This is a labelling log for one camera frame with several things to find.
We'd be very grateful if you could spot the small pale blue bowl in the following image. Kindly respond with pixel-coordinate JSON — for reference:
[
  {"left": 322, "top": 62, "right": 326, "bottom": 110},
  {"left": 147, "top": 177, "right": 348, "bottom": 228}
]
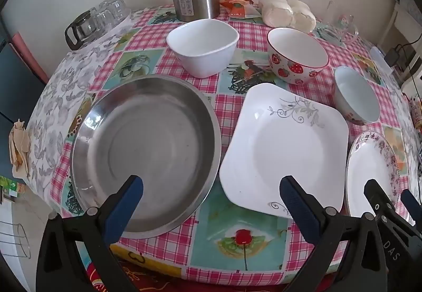
[{"left": 334, "top": 66, "right": 381, "bottom": 125}]

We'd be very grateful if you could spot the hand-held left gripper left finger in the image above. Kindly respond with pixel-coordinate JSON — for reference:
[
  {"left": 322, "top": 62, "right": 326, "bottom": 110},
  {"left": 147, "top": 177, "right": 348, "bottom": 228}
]
[{"left": 36, "top": 175, "right": 144, "bottom": 292}]

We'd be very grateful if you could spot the white shelf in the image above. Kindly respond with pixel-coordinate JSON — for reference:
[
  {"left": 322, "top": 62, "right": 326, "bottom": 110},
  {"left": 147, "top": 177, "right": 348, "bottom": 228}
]
[{"left": 379, "top": 2, "right": 422, "bottom": 49}]

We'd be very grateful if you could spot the pink checked printed tablecloth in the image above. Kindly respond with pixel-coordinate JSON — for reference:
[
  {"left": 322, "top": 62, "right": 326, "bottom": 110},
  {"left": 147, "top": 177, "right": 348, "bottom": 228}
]
[{"left": 61, "top": 3, "right": 413, "bottom": 283}]

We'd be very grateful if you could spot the dark blue cabinet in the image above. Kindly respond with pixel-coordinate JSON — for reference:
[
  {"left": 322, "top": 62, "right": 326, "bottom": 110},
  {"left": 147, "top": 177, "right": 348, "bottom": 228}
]
[{"left": 0, "top": 31, "right": 50, "bottom": 180}]

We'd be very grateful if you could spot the white square plate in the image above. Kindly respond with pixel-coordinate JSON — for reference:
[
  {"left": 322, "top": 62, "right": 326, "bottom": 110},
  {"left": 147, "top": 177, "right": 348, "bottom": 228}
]
[{"left": 219, "top": 83, "right": 349, "bottom": 220}]

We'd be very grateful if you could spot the bag of white steamed buns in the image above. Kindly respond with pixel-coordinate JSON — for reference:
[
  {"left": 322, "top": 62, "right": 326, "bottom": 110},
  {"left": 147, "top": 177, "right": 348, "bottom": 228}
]
[{"left": 259, "top": 0, "right": 317, "bottom": 32}]

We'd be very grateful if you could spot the metal wire rack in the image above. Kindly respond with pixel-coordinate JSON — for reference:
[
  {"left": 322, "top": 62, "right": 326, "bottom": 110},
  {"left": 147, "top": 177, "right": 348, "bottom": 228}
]
[{"left": 0, "top": 223, "right": 32, "bottom": 260}]

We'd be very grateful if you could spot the clear glass mug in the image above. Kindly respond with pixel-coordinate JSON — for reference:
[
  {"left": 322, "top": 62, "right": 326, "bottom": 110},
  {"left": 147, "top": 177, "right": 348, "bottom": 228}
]
[{"left": 318, "top": 13, "right": 360, "bottom": 46}]

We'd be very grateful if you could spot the colourful candy tube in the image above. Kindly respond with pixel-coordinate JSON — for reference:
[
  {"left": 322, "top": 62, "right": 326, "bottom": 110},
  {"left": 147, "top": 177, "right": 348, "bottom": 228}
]
[{"left": 409, "top": 97, "right": 422, "bottom": 129}]

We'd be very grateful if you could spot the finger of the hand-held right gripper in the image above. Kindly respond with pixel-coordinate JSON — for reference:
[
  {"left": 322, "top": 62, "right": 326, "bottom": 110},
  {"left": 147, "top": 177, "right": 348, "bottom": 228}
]
[
  {"left": 363, "top": 179, "right": 401, "bottom": 233},
  {"left": 400, "top": 189, "right": 422, "bottom": 225}
]

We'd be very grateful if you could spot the white power strip with charger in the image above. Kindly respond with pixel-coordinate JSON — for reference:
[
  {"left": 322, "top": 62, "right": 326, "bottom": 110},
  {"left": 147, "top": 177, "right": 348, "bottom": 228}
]
[{"left": 369, "top": 46, "right": 394, "bottom": 74}]

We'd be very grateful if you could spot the red patterned cloth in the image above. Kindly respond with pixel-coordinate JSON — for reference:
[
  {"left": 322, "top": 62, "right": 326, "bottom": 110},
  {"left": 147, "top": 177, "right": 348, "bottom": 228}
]
[{"left": 84, "top": 246, "right": 333, "bottom": 292}]

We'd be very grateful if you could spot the black cable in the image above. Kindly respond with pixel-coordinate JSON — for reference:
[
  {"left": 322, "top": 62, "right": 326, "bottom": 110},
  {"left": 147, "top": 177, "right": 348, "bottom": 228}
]
[{"left": 395, "top": 43, "right": 422, "bottom": 101}]

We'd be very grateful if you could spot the round floral rim plate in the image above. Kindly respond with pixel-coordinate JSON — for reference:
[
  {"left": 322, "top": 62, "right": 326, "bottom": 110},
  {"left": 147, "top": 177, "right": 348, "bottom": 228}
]
[{"left": 344, "top": 131, "right": 401, "bottom": 218}]

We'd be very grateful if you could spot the stainless steel basin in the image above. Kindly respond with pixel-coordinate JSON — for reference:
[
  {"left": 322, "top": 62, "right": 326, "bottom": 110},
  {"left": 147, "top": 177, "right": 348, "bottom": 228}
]
[{"left": 70, "top": 74, "right": 222, "bottom": 240}]

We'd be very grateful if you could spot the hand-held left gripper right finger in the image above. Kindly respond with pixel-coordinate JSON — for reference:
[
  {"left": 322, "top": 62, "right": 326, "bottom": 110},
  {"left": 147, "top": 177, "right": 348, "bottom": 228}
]
[{"left": 279, "top": 175, "right": 390, "bottom": 292}]

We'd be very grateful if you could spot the orange snack packet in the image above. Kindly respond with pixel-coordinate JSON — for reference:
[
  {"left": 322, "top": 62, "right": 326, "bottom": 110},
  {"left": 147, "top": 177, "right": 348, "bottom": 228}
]
[{"left": 220, "top": 0, "right": 261, "bottom": 20}]

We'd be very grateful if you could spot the beige crumpled paper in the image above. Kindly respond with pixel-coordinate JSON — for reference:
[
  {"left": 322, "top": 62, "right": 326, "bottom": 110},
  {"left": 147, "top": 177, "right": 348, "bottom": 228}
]
[{"left": 8, "top": 119, "right": 32, "bottom": 179}]

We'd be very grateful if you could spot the strawberry print bowl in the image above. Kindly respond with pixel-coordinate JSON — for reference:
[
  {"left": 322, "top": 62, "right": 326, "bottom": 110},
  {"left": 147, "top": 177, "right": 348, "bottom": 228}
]
[{"left": 266, "top": 27, "right": 329, "bottom": 85}]

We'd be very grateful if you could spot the glass teapot with cups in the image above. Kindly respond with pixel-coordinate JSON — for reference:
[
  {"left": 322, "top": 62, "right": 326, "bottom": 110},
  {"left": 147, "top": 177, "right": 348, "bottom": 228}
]
[{"left": 77, "top": 10, "right": 132, "bottom": 45}]

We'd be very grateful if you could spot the green carton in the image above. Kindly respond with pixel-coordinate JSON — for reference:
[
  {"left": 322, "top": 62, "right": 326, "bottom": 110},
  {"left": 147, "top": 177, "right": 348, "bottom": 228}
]
[{"left": 0, "top": 175, "right": 21, "bottom": 199}]

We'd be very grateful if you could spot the clear glass cup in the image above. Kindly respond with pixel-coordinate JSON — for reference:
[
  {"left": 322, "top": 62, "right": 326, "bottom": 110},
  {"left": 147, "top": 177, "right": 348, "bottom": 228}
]
[
  {"left": 95, "top": 8, "right": 117, "bottom": 30},
  {"left": 99, "top": 0, "right": 130, "bottom": 18}
]

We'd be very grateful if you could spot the white square bowl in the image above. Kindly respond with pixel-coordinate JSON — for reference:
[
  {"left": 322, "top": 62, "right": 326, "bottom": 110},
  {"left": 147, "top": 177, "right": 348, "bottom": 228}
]
[{"left": 166, "top": 18, "right": 239, "bottom": 79}]

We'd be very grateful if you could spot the glass teapot with black handle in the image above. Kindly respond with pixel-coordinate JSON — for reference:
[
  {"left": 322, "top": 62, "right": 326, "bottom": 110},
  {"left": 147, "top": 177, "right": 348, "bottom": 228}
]
[{"left": 64, "top": 8, "right": 101, "bottom": 51}]

